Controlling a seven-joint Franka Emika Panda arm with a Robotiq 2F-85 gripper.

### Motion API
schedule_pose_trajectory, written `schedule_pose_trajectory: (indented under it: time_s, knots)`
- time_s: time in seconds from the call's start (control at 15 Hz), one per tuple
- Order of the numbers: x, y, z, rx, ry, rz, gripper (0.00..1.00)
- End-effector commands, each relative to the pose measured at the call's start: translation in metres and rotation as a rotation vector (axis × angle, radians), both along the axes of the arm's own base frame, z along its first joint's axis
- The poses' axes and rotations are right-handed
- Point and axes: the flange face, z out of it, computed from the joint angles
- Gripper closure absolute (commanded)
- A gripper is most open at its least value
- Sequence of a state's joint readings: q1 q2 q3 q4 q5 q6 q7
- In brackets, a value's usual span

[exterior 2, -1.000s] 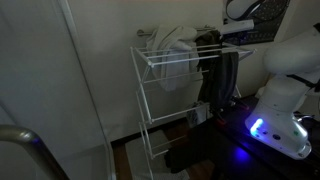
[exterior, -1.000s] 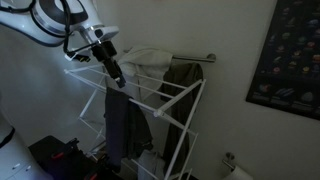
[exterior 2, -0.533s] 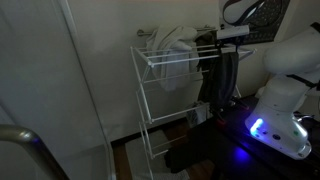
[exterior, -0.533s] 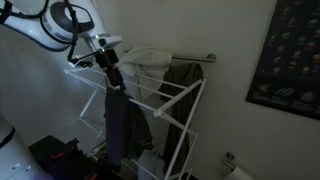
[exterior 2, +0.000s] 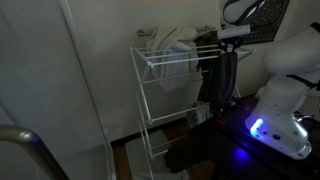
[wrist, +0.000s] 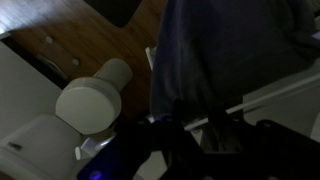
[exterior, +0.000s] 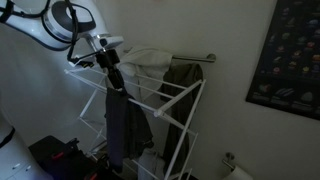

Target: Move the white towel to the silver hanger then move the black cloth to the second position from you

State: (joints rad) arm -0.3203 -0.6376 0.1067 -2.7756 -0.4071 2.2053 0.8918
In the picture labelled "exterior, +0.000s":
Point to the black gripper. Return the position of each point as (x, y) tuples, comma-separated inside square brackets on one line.
[(107, 58)]

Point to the white towel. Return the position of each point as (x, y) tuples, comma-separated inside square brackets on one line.
[(146, 65)]

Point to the black cloth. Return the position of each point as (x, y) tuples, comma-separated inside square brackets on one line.
[(125, 130)]

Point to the dark olive cloth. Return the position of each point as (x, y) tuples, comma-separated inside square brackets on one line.
[(183, 100)]

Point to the grey cloth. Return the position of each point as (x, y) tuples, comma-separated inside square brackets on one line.
[(150, 165)]

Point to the black case with red latches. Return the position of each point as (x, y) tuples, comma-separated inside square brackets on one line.
[(63, 160)]

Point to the silver toilet paper holder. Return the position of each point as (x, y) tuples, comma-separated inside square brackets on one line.
[(228, 159)]

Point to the white toilet paper roll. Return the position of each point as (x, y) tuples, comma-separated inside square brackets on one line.
[(239, 174)]

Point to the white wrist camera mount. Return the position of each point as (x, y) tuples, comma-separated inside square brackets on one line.
[(108, 41)]

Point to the silver wall towel bar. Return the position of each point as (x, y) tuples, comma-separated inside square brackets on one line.
[(195, 58)]

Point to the black wall poster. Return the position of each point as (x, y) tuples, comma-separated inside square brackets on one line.
[(290, 56)]

